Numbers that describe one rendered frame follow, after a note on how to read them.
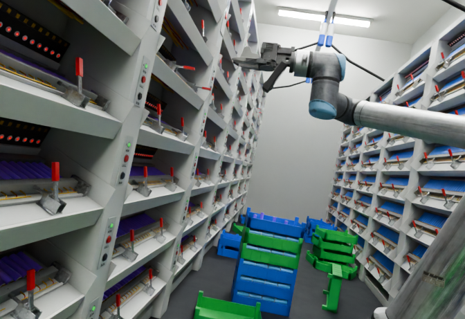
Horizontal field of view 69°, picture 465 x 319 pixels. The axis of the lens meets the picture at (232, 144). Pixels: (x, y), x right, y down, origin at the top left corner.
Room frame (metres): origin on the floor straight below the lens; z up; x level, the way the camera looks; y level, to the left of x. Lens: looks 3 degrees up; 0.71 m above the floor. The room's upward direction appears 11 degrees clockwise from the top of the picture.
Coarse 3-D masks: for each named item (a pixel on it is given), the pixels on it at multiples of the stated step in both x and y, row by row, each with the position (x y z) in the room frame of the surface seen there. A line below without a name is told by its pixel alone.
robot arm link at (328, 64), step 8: (312, 56) 1.09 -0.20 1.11; (320, 56) 1.09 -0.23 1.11; (328, 56) 1.09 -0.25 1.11; (336, 56) 1.08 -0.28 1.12; (344, 56) 1.09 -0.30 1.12; (312, 64) 1.09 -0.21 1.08; (320, 64) 1.09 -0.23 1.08; (328, 64) 1.08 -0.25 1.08; (336, 64) 1.08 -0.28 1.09; (344, 64) 1.07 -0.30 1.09; (312, 72) 1.10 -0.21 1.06; (320, 72) 1.09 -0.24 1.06; (328, 72) 1.08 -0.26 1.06; (336, 72) 1.08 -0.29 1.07; (344, 72) 1.08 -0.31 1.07
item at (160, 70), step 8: (160, 40) 0.87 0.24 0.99; (160, 64) 0.93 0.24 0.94; (152, 72) 0.91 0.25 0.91; (160, 72) 0.95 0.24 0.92; (168, 72) 1.00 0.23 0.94; (160, 80) 1.23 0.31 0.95; (168, 80) 1.03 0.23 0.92; (176, 80) 1.09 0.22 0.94; (176, 88) 1.12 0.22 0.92; (184, 88) 1.18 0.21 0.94; (184, 96) 1.23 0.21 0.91; (192, 96) 1.30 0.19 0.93; (200, 96) 1.47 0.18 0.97; (192, 104) 1.36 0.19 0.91; (200, 104) 1.45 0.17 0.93
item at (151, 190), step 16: (144, 160) 1.38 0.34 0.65; (144, 176) 1.05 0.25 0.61; (160, 176) 1.31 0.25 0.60; (176, 176) 1.48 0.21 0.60; (128, 192) 0.87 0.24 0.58; (144, 192) 1.05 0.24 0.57; (160, 192) 1.19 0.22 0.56; (176, 192) 1.34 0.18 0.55; (128, 208) 0.93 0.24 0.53; (144, 208) 1.06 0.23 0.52
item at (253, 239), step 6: (246, 228) 1.76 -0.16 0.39; (246, 234) 1.76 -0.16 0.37; (252, 234) 1.76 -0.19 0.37; (246, 240) 1.76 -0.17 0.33; (252, 240) 1.76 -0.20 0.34; (258, 240) 1.76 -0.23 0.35; (264, 240) 1.76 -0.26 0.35; (270, 240) 1.76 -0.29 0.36; (276, 240) 1.76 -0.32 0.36; (282, 240) 1.76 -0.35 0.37; (300, 240) 1.76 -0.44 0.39; (264, 246) 1.76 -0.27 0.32; (270, 246) 1.76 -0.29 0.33; (276, 246) 1.76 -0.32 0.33; (282, 246) 1.76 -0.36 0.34; (288, 246) 1.76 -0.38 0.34; (294, 246) 1.76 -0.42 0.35; (300, 246) 1.76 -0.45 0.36; (294, 252) 1.76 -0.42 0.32; (300, 252) 1.76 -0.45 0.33
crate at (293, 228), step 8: (248, 208) 1.94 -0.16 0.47; (248, 216) 1.76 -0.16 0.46; (264, 216) 1.95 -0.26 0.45; (248, 224) 1.76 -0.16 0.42; (256, 224) 1.76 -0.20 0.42; (264, 224) 1.76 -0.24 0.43; (272, 224) 1.76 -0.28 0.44; (280, 224) 1.76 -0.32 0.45; (288, 224) 1.95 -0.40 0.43; (296, 224) 1.94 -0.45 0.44; (304, 224) 1.76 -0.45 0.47; (272, 232) 1.76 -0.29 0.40; (280, 232) 1.76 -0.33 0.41; (288, 232) 1.76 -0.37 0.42; (296, 232) 1.76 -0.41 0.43
